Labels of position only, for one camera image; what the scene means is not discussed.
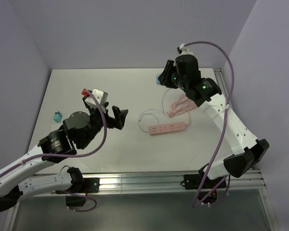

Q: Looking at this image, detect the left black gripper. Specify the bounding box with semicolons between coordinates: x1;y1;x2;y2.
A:
80;102;128;148

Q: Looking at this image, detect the light blue charger plug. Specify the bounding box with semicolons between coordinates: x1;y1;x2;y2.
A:
156;74;161;85

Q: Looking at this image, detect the thin white blue charging cable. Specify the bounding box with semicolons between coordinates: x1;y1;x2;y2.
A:
137;88;174;133

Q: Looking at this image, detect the teal plug adapter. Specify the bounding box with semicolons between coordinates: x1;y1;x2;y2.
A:
53;111;62;123

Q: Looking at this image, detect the pink power strip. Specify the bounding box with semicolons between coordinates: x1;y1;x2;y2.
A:
148;122;186;135

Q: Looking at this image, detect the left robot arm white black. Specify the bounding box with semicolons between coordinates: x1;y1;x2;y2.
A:
0;103;128;212

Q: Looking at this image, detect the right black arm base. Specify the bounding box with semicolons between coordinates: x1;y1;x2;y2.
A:
180;174;227;204

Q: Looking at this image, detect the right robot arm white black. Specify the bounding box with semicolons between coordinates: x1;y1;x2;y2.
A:
158;54;269;188

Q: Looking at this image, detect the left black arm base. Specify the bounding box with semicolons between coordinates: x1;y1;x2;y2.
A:
56;178;100;212

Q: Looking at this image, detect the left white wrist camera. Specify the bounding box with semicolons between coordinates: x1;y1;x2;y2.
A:
81;89;108;108

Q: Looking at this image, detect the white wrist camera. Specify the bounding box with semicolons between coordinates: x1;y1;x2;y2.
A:
177;43;194;56
81;89;108;108

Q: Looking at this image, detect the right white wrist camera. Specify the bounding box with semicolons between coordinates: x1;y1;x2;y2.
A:
177;43;194;56

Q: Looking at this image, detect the aluminium front rail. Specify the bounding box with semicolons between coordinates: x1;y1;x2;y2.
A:
13;169;265;197

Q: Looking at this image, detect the aluminium rail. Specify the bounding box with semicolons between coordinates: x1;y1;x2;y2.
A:
13;169;265;197
213;68;262;174

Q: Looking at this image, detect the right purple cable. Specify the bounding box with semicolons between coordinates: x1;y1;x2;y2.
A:
182;41;235;209

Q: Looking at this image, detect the aluminium right side rail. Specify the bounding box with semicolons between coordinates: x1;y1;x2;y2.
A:
213;68;262;174

